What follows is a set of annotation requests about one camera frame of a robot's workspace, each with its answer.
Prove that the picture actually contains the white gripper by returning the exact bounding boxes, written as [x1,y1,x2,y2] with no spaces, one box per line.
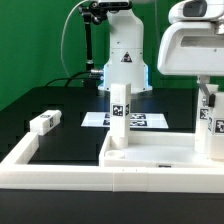
[157,22,224,107]

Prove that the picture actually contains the white desk tabletop panel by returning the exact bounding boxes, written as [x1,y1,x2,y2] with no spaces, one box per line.
[99,131,224,168]

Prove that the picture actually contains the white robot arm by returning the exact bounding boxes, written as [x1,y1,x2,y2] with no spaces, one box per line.
[90,0,224,107]

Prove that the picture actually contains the AprilTag marker sheet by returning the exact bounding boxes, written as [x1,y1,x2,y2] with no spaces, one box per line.
[81,112,168,129]

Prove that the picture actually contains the white U-shaped obstacle fence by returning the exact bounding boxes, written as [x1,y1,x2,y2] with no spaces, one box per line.
[0,133,224,193]

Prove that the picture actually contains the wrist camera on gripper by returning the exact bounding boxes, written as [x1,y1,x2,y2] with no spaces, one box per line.
[168,0,224,24]

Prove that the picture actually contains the black cables on table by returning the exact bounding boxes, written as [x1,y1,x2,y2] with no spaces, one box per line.
[45,70,101,88]

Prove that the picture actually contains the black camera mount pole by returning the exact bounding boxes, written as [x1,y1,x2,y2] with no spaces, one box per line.
[79,1,107,88]

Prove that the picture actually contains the white cable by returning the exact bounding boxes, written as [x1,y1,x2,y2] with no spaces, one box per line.
[60,0,88,78]

